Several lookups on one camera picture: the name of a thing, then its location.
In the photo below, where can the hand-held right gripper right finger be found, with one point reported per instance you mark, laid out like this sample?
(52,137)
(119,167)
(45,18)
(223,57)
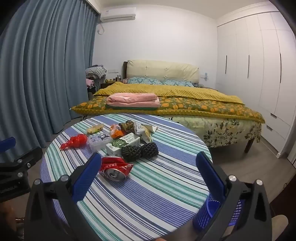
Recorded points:
(210,176)

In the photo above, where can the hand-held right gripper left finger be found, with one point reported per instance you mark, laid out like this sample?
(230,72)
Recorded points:
(86,176)

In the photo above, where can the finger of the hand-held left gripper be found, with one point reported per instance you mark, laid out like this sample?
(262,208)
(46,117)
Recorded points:
(7,143)
(30,157)

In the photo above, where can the crushed red drink can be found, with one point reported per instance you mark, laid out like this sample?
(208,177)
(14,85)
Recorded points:
(115,168)

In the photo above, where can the red plastic wrapper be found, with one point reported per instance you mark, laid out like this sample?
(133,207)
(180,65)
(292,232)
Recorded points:
(77,141)

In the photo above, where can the purple cartoon plastic box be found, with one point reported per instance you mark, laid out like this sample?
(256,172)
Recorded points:
(99,141)

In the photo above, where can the blue plastic mesh basket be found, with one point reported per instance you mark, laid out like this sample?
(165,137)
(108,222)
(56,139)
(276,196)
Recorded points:
(205,215)

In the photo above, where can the yellow snack packet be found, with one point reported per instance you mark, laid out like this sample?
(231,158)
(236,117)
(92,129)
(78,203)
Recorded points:
(94,128)

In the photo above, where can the orange plastic bag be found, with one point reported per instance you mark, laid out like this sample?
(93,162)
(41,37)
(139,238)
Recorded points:
(115,132)

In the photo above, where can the black mesh foam sleeve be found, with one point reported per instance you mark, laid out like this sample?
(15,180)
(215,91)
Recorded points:
(138,151)

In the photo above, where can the dark wrapper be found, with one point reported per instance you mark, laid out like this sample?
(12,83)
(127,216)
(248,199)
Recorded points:
(128,126)

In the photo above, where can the white green pastry packet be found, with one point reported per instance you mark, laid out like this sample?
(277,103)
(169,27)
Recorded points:
(143,134)

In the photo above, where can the leaf print bed sheet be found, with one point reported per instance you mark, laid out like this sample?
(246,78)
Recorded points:
(219,132)

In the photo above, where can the striped tablecloth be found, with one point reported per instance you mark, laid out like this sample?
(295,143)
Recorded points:
(150,185)

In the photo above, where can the bed with yellow cover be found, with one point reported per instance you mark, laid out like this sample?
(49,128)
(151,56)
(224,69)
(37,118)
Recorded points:
(196,109)

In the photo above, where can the blue curtain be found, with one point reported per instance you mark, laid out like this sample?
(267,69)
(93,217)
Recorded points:
(46,69)

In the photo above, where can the pink folded blanket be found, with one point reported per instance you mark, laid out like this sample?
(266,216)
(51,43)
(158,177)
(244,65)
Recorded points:
(131,97)

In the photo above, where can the dark wooden nightstand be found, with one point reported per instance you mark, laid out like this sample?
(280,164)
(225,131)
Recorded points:
(105,86)

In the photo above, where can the pink garment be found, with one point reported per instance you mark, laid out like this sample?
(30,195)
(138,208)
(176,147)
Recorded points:
(89,83)

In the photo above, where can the teal floral pillow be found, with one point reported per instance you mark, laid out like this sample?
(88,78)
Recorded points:
(144,81)
(178,83)

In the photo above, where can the grey checked clothes pile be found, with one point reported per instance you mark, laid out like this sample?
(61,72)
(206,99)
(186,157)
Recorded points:
(96,71)

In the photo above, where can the white wardrobe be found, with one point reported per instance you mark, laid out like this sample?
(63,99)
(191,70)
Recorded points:
(254,69)

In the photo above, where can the cream headboard cushion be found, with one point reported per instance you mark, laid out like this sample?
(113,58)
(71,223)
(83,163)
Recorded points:
(161,69)

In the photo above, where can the white air conditioner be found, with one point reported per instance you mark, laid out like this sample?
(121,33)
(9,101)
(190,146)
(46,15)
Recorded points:
(118,14)

